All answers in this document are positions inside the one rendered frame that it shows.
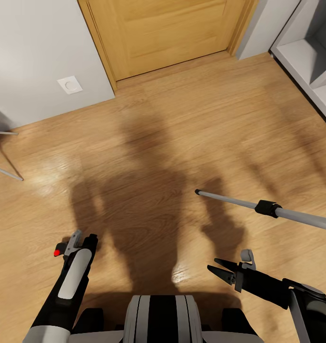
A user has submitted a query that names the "robot trunk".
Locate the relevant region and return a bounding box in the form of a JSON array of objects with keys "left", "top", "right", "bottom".
[{"left": 123, "top": 295, "right": 203, "bottom": 343}]

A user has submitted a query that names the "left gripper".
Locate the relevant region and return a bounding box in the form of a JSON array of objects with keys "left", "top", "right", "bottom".
[{"left": 81, "top": 234, "right": 98, "bottom": 254}]

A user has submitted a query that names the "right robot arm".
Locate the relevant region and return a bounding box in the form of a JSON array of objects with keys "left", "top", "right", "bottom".
[{"left": 207, "top": 249, "right": 326, "bottom": 343}]

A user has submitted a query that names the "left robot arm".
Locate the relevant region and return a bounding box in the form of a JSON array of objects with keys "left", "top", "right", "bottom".
[{"left": 22, "top": 230, "right": 98, "bottom": 343}]

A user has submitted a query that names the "camera tripod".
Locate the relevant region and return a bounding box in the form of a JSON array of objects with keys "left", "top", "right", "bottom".
[{"left": 195, "top": 189, "right": 326, "bottom": 229}]

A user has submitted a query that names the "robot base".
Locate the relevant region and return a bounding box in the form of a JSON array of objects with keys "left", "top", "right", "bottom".
[{"left": 68, "top": 308, "right": 265, "bottom": 343}]

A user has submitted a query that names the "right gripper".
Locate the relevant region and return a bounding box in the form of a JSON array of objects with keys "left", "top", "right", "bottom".
[{"left": 207, "top": 258, "right": 270, "bottom": 301}]

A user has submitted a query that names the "digital camera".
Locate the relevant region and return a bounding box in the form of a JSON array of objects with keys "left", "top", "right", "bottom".
[{"left": 54, "top": 242, "right": 83, "bottom": 266}]

